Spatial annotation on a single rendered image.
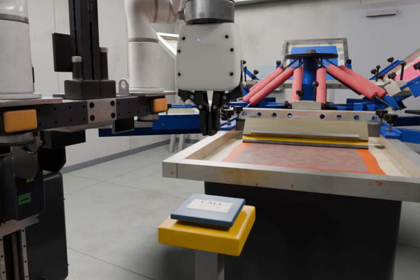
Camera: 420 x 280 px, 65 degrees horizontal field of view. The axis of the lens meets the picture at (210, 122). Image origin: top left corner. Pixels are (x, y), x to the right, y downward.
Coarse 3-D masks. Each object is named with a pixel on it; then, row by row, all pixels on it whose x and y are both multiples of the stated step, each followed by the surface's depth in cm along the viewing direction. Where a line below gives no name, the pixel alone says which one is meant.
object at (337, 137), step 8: (264, 136) 115; (272, 136) 114; (280, 136) 113; (288, 136) 112; (296, 136) 111; (304, 136) 110; (312, 136) 109; (320, 136) 109; (328, 136) 108; (336, 136) 107; (344, 136) 106; (352, 136) 105
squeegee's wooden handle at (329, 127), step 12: (252, 120) 119; (264, 120) 118; (276, 120) 117; (288, 120) 116; (300, 120) 115; (312, 120) 114; (312, 132) 111; (324, 132) 110; (336, 132) 109; (348, 132) 108; (360, 132) 107
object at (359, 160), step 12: (300, 156) 95; (312, 156) 95; (324, 156) 95; (336, 156) 95; (348, 156) 95; (360, 156) 95; (372, 156) 95; (312, 168) 83; (324, 168) 83; (336, 168) 83; (348, 168) 83; (360, 168) 83; (372, 168) 83
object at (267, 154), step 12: (240, 144) 113; (252, 144) 112; (264, 144) 112; (276, 144) 112; (228, 156) 95; (240, 156) 95; (252, 156) 95; (264, 156) 95; (276, 156) 95; (288, 156) 95
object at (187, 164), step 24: (216, 144) 104; (384, 144) 105; (168, 168) 75; (192, 168) 74; (216, 168) 72; (240, 168) 70; (264, 168) 70; (288, 168) 70; (408, 168) 78; (336, 192) 65; (360, 192) 63; (384, 192) 62; (408, 192) 61
